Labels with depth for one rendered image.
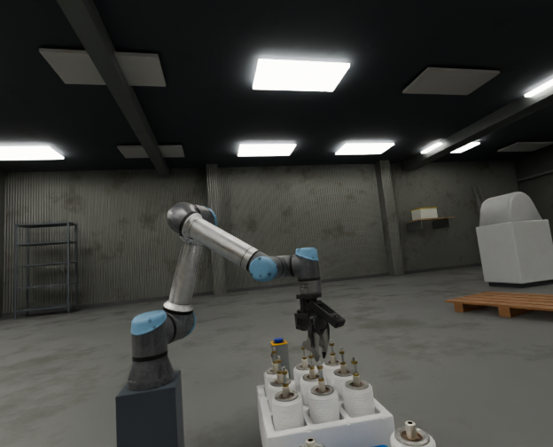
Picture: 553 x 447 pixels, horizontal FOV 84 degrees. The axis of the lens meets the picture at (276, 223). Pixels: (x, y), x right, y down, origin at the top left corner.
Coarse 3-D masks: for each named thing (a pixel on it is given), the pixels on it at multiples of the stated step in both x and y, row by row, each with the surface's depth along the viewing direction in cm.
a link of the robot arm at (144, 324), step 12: (156, 312) 112; (132, 324) 106; (144, 324) 105; (156, 324) 106; (168, 324) 112; (132, 336) 106; (144, 336) 104; (156, 336) 105; (168, 336) 111; (132, 348) 105; (144, 348) 103; (156, 348) 105
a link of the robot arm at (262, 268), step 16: (176, 208) 108; (192, 208) 110; (176, 224) 105; (192, 224) 104; (208, 224) 104; (208, 240) 101; (224, 240) 99; (240, 240) 100; (224, 256) 100; (240, 256) 96; (256, 256) 95; (272, 256) 100; (256, 272) 92; (272, 272) 92
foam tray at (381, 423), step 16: (272, 416) 101; (304, 416) 99; (368, 416) 95; (384, 416) 94; (272, 432) 91; (288, 432) 90; (304, 432) 90; (320, 432) 91; (336, 432) 91; (352, 432) 92; (368, 432) 93; (384, 432) 93
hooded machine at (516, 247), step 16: (512, 192) 456; (480, 208) 493; (496, 208) 465; (512, 208) 445; (528, 208) 453; (480, 224) 488; (496, 224) 458; (512, 224) 436; (528, 224) 443; (544, 224) 450; (480, 240) 485; (496, 240) 459; (512, 240) 435; (528, 240) 439; (544, 240) 446; (480, 256) 487; (496, 256) 460; (512, 256) 437; (528, 256) 435; (544, 256) 442; (496, 272) 462; (512, 272) 438; (528, 272) 431; (544, 272) 438
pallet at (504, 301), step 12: (456, 300) 323; (468, 300) 317; (480, 300) 311; (492, 300) 305; (504, 300) 300; (516, 300) 298; (528, 300) 289; (540, 300) 285; (552, 300) 280; (504, 312) 278; (516, 312) 278
